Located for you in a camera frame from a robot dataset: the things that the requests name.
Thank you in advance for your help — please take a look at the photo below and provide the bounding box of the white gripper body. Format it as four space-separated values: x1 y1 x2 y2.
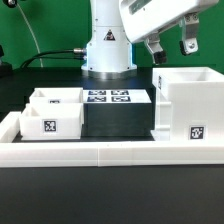
119 0 211 43

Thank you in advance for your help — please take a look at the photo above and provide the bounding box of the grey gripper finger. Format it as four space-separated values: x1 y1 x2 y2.
144 34 167 64
179 13 199 55

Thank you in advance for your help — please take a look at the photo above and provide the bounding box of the white drawer cabinet box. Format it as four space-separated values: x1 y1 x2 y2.
151 67 224 142

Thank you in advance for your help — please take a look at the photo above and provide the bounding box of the white drawer tray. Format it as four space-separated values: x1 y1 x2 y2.
19 103 84 140
29 87 83 103

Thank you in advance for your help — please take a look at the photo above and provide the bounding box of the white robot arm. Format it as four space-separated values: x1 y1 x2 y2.
82 0 219 79

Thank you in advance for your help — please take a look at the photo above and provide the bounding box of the white marker tag plate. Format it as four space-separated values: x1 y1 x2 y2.
83 89 151 104

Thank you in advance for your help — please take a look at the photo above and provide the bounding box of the black device at left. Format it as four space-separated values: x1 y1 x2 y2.
0 45 13 78

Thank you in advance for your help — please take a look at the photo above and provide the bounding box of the black cable with connector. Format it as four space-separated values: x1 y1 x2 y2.
19 47 88 70

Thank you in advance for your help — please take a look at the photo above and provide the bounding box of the white thin cable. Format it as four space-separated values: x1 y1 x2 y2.
16 3 45 69

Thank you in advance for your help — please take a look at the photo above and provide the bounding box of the white U-shaped border frame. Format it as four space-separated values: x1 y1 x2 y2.
0 112 224 168

